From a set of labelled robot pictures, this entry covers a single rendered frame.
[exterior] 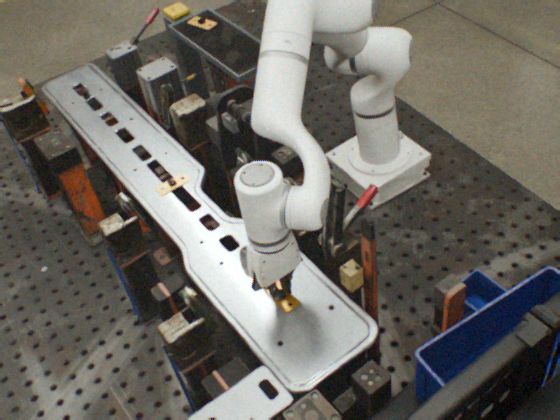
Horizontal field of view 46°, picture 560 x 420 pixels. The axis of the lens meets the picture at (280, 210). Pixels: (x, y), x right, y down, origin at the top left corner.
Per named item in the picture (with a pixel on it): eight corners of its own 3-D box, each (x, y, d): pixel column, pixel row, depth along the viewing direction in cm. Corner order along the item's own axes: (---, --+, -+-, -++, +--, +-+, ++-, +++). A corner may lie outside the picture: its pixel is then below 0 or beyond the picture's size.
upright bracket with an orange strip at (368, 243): (367, 359, 158) (359, 218, 123) (371, 356, 159) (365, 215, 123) (376, 368, 156) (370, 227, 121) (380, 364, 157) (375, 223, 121)
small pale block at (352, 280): (348, 362, 158) (338, 267, 132) (359, 354, 159) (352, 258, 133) (357, 372, 156) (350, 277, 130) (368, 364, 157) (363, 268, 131)
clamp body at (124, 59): (131, 139, 230) (98, 50, 204) (159, 124, 234) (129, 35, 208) (144, 152, 224) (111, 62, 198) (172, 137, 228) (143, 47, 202)
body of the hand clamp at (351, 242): (331, 333, 165) (320, 240, 140) (352, 317, 167) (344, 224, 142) (346, 348, 161) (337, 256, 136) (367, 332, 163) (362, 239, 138)
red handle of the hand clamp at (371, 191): (320, 239, 138) (367, 178, 136) (325, 241, 140) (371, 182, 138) (333, 250, 135) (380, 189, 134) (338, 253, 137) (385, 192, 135)
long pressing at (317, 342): (30, 91, 206) (28, 87, 205) (94, 61, 214) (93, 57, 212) (296, 403, 121) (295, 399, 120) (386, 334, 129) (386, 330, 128)
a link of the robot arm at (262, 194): (299, 213, 123) (253, 207, 125) (292, 160, 113) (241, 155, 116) (288, 247, 117) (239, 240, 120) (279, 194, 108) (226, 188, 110)
